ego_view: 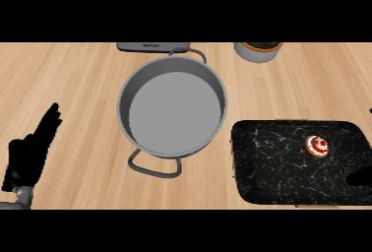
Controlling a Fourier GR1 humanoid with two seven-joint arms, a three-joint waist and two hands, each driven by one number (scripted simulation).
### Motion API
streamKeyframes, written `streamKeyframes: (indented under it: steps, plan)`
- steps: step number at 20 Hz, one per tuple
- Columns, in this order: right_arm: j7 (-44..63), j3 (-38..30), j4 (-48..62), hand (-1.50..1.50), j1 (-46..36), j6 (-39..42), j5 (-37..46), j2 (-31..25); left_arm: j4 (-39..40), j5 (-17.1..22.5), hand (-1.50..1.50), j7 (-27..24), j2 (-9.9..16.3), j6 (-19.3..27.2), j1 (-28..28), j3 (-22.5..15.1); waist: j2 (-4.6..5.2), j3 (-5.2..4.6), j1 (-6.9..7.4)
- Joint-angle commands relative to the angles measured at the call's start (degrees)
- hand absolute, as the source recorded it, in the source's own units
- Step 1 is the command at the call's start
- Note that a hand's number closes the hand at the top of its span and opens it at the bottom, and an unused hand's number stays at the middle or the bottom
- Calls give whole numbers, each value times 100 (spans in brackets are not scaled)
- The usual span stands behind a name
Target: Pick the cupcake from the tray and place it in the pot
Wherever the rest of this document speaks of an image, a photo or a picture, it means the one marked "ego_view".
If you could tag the red and white cupcake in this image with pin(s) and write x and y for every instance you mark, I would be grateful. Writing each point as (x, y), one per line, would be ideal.
(316, 146)

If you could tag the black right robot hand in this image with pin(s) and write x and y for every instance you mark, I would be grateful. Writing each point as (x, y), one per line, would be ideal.
(362, 178)

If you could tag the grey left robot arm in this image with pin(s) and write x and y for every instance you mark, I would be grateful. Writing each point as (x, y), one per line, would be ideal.
(19, 198)

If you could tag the black marble tray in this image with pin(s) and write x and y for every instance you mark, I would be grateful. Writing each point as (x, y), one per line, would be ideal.
(285, 164)

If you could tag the white plant pot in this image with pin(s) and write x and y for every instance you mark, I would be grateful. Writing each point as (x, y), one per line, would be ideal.
(258, 51)

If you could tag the grey metal pot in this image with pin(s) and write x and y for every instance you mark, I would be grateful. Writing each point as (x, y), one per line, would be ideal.
(171, 110)

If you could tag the grey appliance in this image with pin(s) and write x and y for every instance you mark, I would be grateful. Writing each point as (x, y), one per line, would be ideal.
(153, 46)

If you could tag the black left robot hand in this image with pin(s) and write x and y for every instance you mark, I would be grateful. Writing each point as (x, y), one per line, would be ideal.
(29, 154)

